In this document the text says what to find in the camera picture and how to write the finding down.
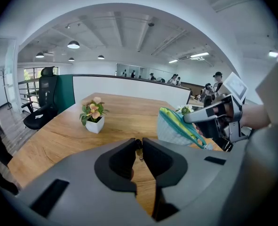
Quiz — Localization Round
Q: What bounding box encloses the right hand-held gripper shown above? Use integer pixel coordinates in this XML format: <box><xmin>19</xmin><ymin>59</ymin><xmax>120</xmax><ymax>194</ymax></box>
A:
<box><xmin>183</xmin><ymin>72</ymin><xmax>250</xmax><ymax>152</ymax></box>

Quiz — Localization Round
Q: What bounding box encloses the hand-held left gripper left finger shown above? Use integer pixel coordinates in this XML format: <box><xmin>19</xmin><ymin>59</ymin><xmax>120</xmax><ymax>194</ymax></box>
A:
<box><xmin>2</xmin><ymin>137</ymin><xmax>152</xmax><ymax>226</ymax></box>

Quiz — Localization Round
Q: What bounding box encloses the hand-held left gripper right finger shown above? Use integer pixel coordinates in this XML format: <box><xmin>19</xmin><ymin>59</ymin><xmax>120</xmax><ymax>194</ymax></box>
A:
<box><xmin>142</xmin><ymin>137</ymin><xmax>247</xmax><ymax>226</ymax></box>

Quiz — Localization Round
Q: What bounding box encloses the teal and white pencil pouch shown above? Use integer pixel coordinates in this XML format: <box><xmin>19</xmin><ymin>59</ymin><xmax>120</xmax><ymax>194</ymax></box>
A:
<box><xmin>157</xmin><ymin>107</ymin><xmax>214</xmax><ymax>150</ymax></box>

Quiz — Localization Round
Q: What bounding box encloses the person's right forearm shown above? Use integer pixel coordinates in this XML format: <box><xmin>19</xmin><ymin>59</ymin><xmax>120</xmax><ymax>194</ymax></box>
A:
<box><xmin>240</xmin><ymin>103</ymin><xmax>271</xmax><ymax>129</ymax></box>

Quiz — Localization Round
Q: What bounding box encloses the potted plant with white flowers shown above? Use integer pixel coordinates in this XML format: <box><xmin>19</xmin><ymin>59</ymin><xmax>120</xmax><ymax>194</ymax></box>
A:
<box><xmin>175</xmin><ymin>104</ymin><xmax>195</xmax><ymax>115</ymax></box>

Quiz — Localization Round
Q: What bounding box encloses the potted plant with orange flowers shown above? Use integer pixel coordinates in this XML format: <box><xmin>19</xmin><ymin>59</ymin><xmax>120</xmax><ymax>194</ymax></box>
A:
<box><xmin>79</xmin><ymin>97</ymin><xmax>110</xmax><ymax>135</ymax></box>

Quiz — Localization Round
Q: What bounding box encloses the white and green desk partition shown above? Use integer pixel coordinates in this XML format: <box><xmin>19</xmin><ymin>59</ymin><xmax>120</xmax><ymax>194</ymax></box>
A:
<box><xmin>56</xmin><ymin>73</ymin><xmax>192</xmax><ymax>114</ymax></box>

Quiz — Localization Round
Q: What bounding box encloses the black office chair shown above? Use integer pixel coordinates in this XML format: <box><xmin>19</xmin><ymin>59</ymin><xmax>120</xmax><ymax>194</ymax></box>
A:
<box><xmin>21</xmin><ymin>66</ymin><xmax>59</xmax><ymax>130</ymax></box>

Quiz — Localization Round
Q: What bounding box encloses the metal railing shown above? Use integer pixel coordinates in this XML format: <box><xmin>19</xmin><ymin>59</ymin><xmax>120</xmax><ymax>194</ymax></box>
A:
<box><xmin>17</xmin><ymin>77</ymin><xmax>41</xmax><ymax>111</ymax></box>

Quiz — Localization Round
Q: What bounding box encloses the black coat rack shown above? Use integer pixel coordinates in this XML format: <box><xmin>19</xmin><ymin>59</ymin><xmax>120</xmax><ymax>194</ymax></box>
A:
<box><xmin>0</xmin><ymin>68</ymin><xmax>13</xmax><ymax>111</ymax></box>

